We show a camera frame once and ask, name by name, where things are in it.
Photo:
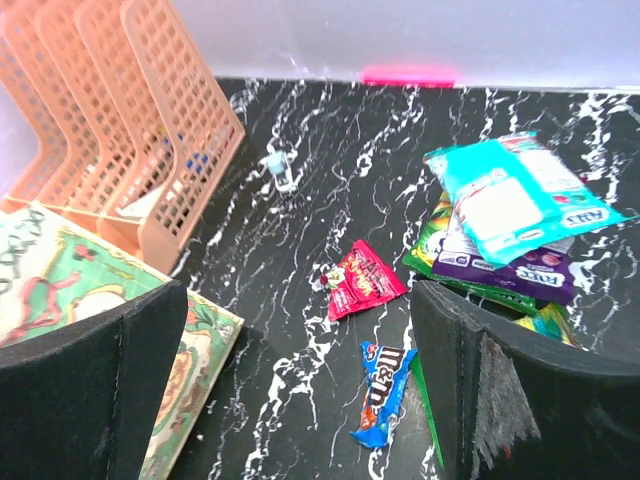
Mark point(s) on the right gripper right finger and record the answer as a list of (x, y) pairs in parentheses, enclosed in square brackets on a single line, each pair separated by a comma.
[(585, 405)]

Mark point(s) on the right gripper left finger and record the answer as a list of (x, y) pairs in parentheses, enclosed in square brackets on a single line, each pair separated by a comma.
[(81, 402)]

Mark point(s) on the orange green Fox's bag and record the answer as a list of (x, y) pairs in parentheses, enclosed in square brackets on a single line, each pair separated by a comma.
[(547, 325)]

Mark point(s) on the green illustrated paper bag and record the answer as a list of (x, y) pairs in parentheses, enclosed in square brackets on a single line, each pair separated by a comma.
[(55, 273)]

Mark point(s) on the small blue candy wrapper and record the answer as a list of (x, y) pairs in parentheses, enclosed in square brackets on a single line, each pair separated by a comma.
[(386, 373)]

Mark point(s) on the purple Fox's candy bag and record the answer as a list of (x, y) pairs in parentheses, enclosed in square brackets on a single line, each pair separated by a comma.
[(542, 274)]

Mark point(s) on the small red snack packet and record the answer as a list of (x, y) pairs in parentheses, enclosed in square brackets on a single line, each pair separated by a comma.
[(360, 281)]

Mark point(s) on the teal white candy bag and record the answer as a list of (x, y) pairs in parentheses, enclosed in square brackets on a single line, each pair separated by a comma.
[(513, 195)]

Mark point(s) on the orange plastic file organizer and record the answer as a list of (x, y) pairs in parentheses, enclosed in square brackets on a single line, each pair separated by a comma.
[(134, 133)]

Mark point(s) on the pink tape strip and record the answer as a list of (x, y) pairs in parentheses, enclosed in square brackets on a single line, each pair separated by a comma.
[(409, 75)]

